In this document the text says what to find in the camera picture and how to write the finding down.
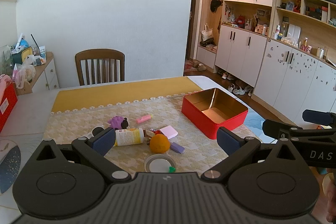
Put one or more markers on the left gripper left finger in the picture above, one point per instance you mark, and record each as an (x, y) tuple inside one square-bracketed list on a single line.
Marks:
[(65, 180)]

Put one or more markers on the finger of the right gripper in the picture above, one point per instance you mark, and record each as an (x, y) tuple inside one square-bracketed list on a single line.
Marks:
[(279, 130), (319, 117)]

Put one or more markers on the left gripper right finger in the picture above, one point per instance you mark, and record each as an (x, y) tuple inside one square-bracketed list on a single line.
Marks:
[(269, 180)]

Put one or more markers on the purple spiky toy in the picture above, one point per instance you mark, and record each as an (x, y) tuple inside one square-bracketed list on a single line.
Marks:
[(118, 123)]

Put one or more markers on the white yellow cylindrical bottle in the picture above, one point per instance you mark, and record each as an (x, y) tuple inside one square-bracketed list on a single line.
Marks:
[(129, 137)]

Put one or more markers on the round tin lid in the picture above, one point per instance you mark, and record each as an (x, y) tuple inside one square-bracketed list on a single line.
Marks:
[(159, 163)]

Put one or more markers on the orange fruit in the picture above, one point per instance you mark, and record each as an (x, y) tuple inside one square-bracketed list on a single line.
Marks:
[(159, 144)]

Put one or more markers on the red snack wrapper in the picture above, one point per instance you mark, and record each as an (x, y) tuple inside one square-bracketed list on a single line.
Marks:
[(151, 133)]

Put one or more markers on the purple eraser block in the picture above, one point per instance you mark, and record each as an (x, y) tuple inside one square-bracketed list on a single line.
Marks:
[(177, 148)]

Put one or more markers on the small green toy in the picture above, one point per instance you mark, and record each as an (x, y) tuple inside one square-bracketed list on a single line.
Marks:
[(171, 169)]

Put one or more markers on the pink sticky note pad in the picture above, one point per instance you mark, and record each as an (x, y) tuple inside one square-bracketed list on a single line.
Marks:
[(169, 132)]

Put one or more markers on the white frame sunglasses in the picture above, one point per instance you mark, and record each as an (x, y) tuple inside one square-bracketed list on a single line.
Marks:
[(95, 133)]

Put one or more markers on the person's hand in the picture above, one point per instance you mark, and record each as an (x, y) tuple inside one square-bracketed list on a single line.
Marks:
[(329, 191)]

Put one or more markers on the round dark placemat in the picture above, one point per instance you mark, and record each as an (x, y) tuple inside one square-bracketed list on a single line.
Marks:
[(10, 164)]

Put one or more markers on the white sneakers pair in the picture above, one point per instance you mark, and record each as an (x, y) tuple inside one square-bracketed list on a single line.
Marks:
[(239, 91)]

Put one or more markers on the red metal tin box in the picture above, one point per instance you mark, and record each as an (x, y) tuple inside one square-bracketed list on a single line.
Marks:
[(211, 109)]

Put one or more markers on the red storage box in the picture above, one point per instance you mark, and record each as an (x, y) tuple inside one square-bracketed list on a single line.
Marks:
[(8, 102)]

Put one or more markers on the yellow beige table mat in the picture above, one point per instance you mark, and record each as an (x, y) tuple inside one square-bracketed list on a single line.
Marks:
[(78, 111)]

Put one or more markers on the pink highlighter pen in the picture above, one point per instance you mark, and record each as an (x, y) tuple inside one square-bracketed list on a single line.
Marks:
[(143, 119)]

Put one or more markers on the white drawer sideboard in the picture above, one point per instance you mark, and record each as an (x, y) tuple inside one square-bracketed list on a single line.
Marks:
[(45, 79)]

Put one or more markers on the red patterned doormat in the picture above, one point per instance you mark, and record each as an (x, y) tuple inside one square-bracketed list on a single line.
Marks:
[(191, 66)]

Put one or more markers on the plastic bag with food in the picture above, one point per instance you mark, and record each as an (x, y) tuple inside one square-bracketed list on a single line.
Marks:
[(23, 73)]

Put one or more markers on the brown wooden chair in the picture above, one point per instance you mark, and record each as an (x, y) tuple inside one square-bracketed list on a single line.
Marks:
[(99, 66)]

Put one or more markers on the white tote bag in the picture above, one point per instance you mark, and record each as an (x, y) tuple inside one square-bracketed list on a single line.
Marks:
[(207, 33)]

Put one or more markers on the dark wooden door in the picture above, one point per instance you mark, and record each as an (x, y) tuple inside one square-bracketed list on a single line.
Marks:
[(190, 30)]

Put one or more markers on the white wall cabinet unit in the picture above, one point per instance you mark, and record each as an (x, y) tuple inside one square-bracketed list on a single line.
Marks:
[(283, 49)]

